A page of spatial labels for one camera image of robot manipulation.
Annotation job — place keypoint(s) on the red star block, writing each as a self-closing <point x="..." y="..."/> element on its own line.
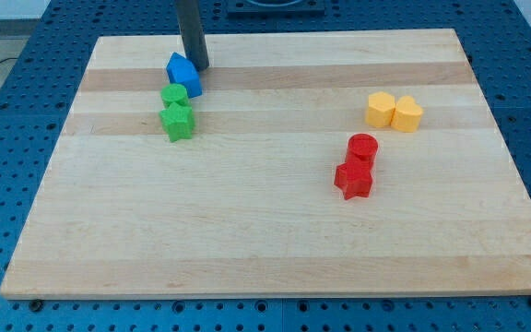
<point x="354" y="179"/>

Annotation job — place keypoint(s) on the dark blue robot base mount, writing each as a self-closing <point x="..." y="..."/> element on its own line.
<point x="245" y="8"/>

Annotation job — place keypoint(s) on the green star block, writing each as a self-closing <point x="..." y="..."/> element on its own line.
<point x="178" y="122"/>

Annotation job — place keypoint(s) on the yellow heart block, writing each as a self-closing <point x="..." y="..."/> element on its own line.
<point x="407" y="115"/>

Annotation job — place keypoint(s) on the blue house-shaped block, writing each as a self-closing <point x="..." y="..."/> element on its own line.
<point x="182" y="71"/>

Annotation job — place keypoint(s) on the yellow hexagon block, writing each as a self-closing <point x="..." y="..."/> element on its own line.
<point x="381" y="107"/>

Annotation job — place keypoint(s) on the red cylinder block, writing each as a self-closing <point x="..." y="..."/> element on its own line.
<point x="362" y="150"/>

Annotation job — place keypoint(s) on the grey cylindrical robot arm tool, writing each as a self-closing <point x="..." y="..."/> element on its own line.
<point x="192" y="33"/>

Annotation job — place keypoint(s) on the light wooden board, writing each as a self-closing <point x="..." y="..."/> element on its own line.
<point x="247" y="208"/>

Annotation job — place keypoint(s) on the green cylinder block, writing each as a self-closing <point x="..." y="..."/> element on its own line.
<point x="174" y="93"/>

